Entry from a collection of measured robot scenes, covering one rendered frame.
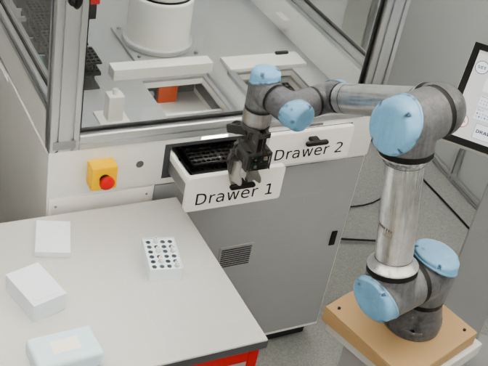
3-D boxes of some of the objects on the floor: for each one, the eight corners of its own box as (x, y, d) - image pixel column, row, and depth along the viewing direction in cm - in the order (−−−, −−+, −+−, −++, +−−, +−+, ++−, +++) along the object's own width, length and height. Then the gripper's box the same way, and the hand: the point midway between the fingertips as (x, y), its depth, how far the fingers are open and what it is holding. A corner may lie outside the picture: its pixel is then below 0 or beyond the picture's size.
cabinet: (317, 336, 331) (370, 154, 285) (37, 403, 285) (47, 200, 240) (211, 184, 397) (240, 17, 352) (-30, 219, 352) (-32, 33, 306)
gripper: (245, 135, 224) (232, 204, 236) (284, 131, 229) (269, 198, 241) (230, 117, 230) (218, 185, 242) (269, 112, 235) (255, 180, 247)
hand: (240, 181), depth 243 cm, fingers open, 3 cm apart
